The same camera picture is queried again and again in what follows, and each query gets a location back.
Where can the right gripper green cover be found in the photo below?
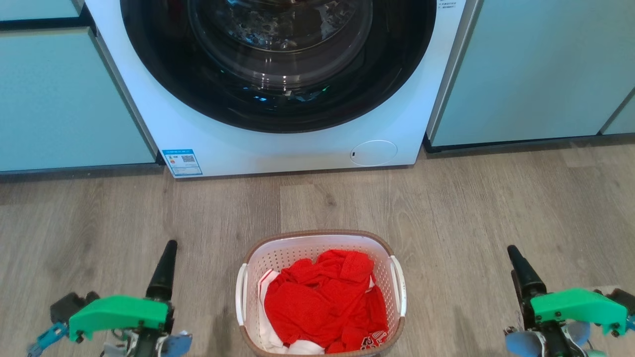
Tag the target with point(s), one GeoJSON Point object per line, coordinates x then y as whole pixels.
{"type": "Point", "coordinates": [575, 305]}

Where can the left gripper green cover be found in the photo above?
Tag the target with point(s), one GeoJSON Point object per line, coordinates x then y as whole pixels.
{"type": "Point", "coordinates": [119, 312]}

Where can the white perforated laundry basket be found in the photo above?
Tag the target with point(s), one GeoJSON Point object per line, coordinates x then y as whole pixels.
{"type": "Point", "coordinates": [287, 250]}

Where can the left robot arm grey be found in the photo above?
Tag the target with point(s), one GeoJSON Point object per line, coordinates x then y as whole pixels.
{"type": "Point", "coordinates": [176, 344]}

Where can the blue energy label sticker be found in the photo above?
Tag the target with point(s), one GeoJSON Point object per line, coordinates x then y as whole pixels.
{"type": "Point", "coordinates": [182, 162]}

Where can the red mesh garment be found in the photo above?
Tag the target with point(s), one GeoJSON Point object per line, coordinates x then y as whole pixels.
{"type": "Point", "coordinates": [322, 302]}

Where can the narrow pale green cabinet door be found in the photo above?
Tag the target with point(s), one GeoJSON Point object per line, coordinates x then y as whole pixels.
{"type": "Point", "coordinates": [622, 119]}

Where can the white front-load washing machine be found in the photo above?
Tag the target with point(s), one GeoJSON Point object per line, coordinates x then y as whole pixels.
{"type": "Point", "coordinates": [297, 148]}

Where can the round white filter cover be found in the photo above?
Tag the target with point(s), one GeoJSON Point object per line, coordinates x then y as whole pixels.
{"type": "Point", "coordinates": [373, 153]}

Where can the black round washer door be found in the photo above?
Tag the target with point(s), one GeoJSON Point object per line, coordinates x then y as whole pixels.
{"type": "Point", "coordinates": [163, 74]}

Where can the large pale green cabinet door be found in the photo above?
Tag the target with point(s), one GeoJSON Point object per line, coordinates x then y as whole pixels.
{"type": "Point", "coordinates": [59, 99]}

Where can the wide pale green cabinet panel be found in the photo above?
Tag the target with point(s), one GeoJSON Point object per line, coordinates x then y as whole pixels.
{"type": "Point", "coordinates": [536, 69]}

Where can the small pale green drawer front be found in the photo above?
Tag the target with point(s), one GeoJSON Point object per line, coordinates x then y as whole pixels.
{"type": "Point", "coordinates": [34, 7]}

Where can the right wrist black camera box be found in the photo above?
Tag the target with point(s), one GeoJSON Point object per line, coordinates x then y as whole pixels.
{"type": "Point", "coordinates": [624, 298]}

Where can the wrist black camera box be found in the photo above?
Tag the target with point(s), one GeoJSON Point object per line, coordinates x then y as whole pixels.
{"type": "Point", "coordinates": [624, 298]}
{"type": "Point", "coordinates": [67, 305]}

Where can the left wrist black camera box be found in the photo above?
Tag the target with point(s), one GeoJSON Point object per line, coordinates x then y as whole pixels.
{"type": "Point", "coordinates": [67, 305]}

